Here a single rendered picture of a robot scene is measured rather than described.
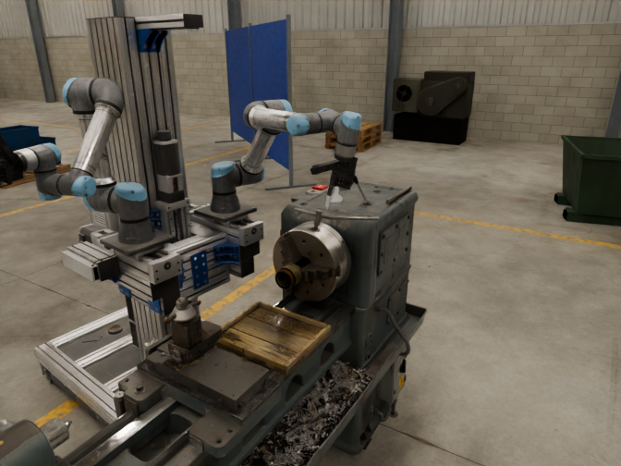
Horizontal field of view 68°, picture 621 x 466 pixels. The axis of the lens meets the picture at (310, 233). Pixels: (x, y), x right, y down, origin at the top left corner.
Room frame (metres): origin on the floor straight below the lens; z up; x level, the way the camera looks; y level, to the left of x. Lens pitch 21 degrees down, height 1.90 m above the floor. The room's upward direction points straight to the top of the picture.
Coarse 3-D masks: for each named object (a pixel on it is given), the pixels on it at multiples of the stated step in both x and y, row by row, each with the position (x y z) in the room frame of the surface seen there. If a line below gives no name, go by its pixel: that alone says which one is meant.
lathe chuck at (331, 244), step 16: (304, 224) 1.79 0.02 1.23; (304, 240) 1.71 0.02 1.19; (320, 240) 1.66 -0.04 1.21; (336, 240) 1.71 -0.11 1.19; (304, 256) 1.70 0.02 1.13; (320, 256) 1.66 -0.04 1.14; (336, 256) 1.65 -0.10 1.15; (304, 288) 1.70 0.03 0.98; (320, 288) 1.66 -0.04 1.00; (336, 288) 1.68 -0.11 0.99
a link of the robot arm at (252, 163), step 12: (276, 108) 2.01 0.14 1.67; (288, 108) 2.04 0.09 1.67; (264, 132) 2.06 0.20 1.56; (276, 132) 2.06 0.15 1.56; (252, 144) 2.15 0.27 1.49; (264, 144) 2.11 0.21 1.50; (252, 156) 2.17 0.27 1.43; (264, 156) 2.18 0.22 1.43; (240, 168) 2.22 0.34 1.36; (252, 168) 2.20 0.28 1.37; (264, 168) 2.29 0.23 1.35; (252, 180) 2.24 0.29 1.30
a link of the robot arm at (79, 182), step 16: (96, 80) 1.80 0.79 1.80; (112, 80) 1.83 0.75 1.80; (96, 96) 1.77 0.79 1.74; (112, 96) 1.76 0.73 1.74; (96, 112) 1.72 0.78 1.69; (112, 112) 1.74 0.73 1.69; (96, 128) 1.68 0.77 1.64; (112, 128) 1.73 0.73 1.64; (96, 144) 1.64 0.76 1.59; (80, 160) 1.59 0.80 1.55; (96, 160) 1.62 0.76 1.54; (64, 176) 1.56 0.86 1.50; (80, 176) 1.55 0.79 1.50; (64, 192) 1.54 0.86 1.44; (80, 192) 1.52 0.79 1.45
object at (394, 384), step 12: (384, 312) 1.82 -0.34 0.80; (396, 324) 1.82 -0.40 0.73; (408, 348) 1.86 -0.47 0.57; (396, 360) 1.95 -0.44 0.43; (396, 372) 1.96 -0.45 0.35; (384, 384) 1.94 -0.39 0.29; (396, 384) 1.96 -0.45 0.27; (384, 396) 1.93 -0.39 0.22; (396, 396) 1.97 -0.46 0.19; (372, 408) 1.89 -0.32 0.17; (384, 420) 1.89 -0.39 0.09
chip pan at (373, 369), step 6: (414, 318) 2.17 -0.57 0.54; (408, 324) 2.12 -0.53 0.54; (414, 324) 2.12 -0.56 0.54; (402, 330) 2.06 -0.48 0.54; (408, 330) 2.06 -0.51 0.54; (396, 336) 2.00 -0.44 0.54; (390, 342) 1.95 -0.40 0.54; (396, 342) 1.95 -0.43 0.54; (390, 348) 1.90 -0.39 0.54; (384, 354) 1.85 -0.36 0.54; (378, 360) 1.81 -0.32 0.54; (384, 360) 1.81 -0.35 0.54; (372, 366) 1.76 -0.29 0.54; (378, 366) 1.76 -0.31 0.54; (366, 372) 1.72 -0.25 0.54; (372, 372) 1.72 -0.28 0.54
